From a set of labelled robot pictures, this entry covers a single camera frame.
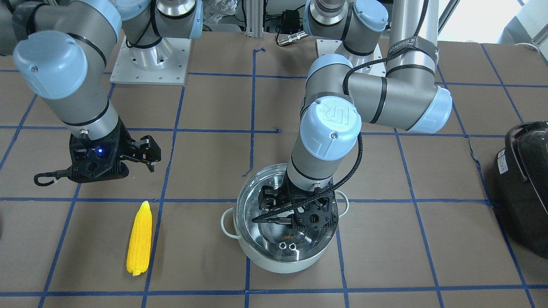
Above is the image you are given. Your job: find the yellow corn cob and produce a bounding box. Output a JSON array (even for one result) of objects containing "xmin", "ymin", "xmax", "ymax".
[{"xmin": 126, "ymin": 201, "xmax": 152, "ymax": 275}]

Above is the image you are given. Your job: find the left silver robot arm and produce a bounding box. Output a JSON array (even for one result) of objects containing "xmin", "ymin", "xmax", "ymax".
[{"xmin": 252, "ymin": 0, "xmax": 452, "ymax": 229}]

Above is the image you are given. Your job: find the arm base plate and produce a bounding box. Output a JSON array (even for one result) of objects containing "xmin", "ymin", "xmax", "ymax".
[
  {"xmin": 316, "ymin": 39, "xmax": 386, "ymax": 77},
  {"xmin": 110, "ymin": 38, "xmax": 192, "ymax": 86}
]

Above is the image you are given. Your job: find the glass pot lid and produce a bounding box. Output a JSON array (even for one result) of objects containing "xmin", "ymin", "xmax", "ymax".
[{"xmin": 237, "ymin": 164, "xmax": 339, "ymax": 261}]

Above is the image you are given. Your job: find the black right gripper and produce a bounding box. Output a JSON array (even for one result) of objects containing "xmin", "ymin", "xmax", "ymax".
[{"xmin": 68, "ymin": 120, "xmax": 162, "ymax": 183}]

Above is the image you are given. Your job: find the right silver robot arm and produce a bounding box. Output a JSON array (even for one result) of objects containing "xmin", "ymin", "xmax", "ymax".
[{"xmin": 1, "ymin": 0, "xmax": 203, "ymax": 187}]

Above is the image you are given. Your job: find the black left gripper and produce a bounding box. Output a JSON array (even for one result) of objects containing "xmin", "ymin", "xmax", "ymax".
[{"xmin": 258, "ymin": 174, "xmax": 339, "ymax": 231}]

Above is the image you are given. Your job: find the dark brown rice cooker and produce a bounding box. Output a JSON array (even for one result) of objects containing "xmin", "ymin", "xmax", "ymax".
[{"xmin": 496, "ymin": 121, "xmax": 548, "ymax": 258}]

